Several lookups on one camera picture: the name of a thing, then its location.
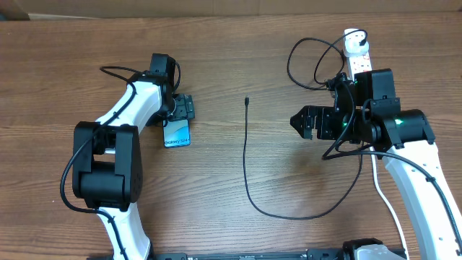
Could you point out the blue Galaxy smartphone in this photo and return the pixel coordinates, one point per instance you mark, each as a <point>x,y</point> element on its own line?
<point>177,134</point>

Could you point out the white charger plug adapter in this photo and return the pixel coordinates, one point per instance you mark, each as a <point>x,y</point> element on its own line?
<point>355,43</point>

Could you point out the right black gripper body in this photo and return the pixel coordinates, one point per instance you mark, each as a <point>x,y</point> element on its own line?
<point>332,127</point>

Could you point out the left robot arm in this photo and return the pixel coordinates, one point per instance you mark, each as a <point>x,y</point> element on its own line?
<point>106,166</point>

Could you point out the brown cardboard backdrop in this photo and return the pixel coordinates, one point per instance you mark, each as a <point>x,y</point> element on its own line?
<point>60,9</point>

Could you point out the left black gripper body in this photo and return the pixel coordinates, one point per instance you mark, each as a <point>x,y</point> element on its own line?
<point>183,107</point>

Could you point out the white power strip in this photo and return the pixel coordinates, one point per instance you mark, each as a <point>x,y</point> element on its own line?
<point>358,65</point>

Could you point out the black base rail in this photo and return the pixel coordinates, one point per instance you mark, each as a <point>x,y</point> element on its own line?
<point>310,254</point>

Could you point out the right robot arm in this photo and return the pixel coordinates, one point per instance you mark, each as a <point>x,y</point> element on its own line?
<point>366,109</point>

